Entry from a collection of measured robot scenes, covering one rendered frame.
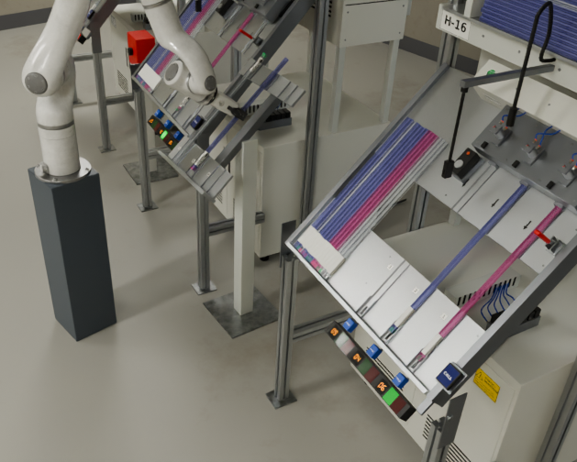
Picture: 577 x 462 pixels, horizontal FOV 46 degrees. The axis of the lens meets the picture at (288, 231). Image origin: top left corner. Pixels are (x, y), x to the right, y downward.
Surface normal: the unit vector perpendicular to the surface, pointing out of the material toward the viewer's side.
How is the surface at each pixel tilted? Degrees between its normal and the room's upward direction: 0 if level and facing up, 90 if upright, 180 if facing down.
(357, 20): 90
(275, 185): 90
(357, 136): 90
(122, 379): 0
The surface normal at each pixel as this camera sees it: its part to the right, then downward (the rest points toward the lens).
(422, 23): -0.73, 0.35
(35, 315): 0.05, -0.83
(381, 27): 0.48, 0.51
